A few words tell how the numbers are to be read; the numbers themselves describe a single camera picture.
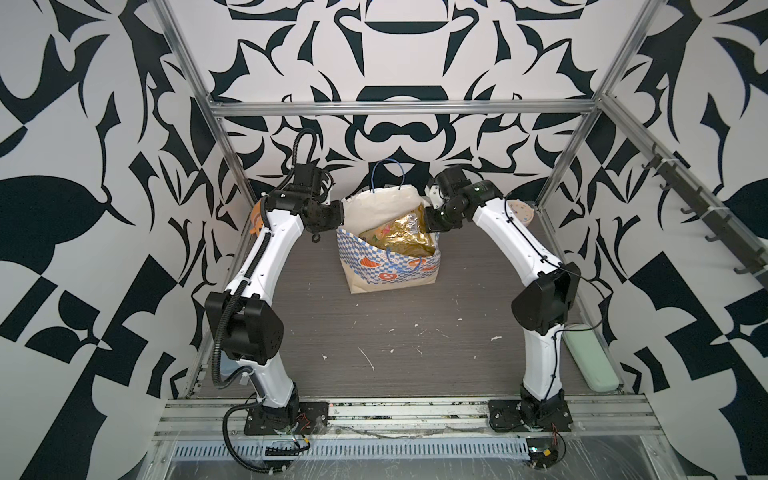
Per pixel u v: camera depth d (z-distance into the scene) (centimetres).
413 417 76
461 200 62
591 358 81
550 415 68
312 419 74
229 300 45
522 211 116
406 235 89
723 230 55
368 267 81
